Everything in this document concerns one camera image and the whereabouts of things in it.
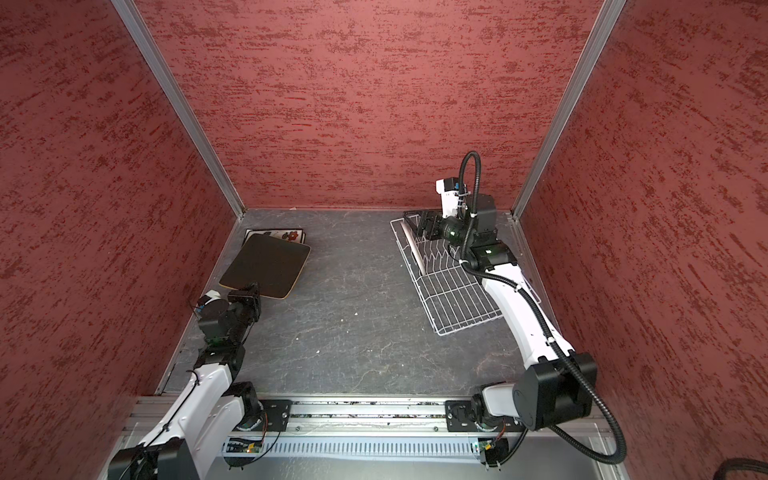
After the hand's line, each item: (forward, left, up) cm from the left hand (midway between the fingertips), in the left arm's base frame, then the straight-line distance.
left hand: (262, 283), depth 83 cm
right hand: (+8, -42, +19) cm, 47 cm away
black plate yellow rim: (+9, 0, -3) cm, 9 cm away
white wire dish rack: (+3, -57, -12) cm, 59 cm away
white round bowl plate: (+11, -44, +4) cm, 45 cm away
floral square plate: (+28, 0, -11) cm, 30 cm away
